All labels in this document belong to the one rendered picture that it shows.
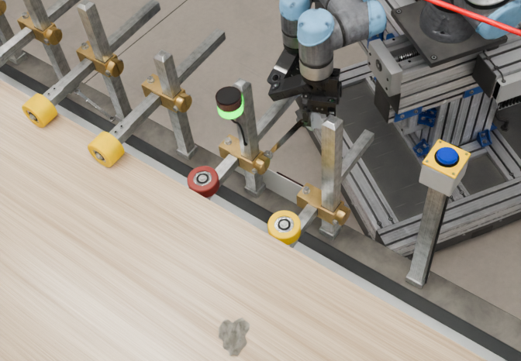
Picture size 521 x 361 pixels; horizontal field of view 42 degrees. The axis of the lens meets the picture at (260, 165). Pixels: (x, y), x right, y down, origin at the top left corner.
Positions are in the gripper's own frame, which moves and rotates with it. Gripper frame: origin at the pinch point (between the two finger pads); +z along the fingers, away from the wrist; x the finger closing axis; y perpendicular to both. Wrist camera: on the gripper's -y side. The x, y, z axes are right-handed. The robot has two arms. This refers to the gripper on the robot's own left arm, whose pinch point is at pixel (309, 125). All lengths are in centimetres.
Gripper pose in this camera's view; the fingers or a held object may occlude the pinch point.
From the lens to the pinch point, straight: 170.5
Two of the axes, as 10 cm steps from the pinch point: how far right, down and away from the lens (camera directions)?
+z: 0.9, 5.9, 8.0
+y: 9.6, 1.6, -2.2
